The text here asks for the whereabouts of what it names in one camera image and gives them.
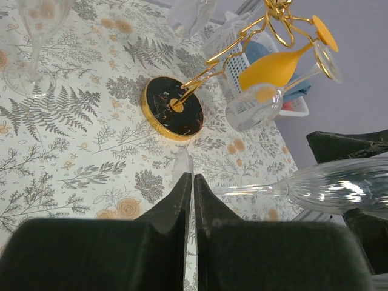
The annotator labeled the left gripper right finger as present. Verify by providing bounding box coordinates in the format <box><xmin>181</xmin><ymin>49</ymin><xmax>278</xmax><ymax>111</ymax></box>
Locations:
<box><xmin>194</xmin><ymin>174</ymin><xmax>373</xmax><ymax>290</ymax></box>

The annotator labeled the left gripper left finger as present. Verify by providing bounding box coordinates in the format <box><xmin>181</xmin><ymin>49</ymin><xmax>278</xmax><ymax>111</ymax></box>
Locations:
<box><xmin>1</xmin><ymin>173</ymin><xmax>192</xmax><ymax>290</ymax></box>

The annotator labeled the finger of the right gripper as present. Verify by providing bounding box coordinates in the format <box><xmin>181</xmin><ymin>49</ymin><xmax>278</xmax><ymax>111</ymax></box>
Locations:
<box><xmin>306</xmin><ymin>130</ymin><xmax>387</xmax><ymax>164</ymax></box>
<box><xmin>344</xmin><ymin>209</ymin><xmax>387</xmax><ymax>275</ymax></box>

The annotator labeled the tall clear flute glass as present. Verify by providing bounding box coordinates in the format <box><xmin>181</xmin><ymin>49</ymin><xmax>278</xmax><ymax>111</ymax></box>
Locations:
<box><xmin>172</xmin><ymin>147</ymin><xmax>388</xmax><ymax>291</ymax></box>

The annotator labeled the yellow plastic goblet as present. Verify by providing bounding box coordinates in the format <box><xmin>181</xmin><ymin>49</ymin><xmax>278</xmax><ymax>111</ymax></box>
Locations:
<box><xmin>239</xmin><ymin>15</ymin><xmax>339</xmax><ymax>91</ymax></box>

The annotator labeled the gold wine glass rack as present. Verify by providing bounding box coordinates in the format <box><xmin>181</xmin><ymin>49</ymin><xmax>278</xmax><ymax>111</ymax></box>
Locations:
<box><xmin>141</xmin><ymin>1</ymin><xmax>317</xmax><ymax>141</ymax></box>

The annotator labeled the short clear wine glass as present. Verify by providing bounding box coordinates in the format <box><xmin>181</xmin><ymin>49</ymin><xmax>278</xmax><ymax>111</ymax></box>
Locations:
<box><xmin>167</xmin><ymin>0</ymin><xmax>216</xmax><ymax>39</ymax></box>

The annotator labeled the plain clear flute glass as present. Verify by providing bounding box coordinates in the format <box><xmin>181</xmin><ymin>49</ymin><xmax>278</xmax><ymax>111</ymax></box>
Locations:
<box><xmin>4</xmin><ymin>0</ymin><xmax>74</xmax><ymax>98</ymax></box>

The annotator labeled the red cloth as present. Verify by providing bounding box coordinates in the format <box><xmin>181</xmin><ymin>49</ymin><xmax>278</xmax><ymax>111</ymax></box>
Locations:
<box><xmin>282</xmin><ymin>101</ymin><xmax>295</xmax><ymax>111</ymax></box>

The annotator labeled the blue folded cloth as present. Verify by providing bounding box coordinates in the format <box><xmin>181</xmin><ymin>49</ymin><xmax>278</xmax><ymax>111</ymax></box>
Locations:
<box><xmin>239</xmin><ymin>43</ymin><xmax>312</xmax><ymax>91</ymax></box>

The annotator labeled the white plastic basket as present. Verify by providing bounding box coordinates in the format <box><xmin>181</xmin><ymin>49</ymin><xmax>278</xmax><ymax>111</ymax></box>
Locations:
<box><xmin>201</xmin><ymin>11</ymin><xmax>310</xmax><ymax>119</ymax></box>

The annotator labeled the floral table mat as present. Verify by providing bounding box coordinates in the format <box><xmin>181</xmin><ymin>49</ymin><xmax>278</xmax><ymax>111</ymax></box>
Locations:
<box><xmin>1</xmin><ymin>1</ymin><xmax>296</xmax><ymax>290</ymax></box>

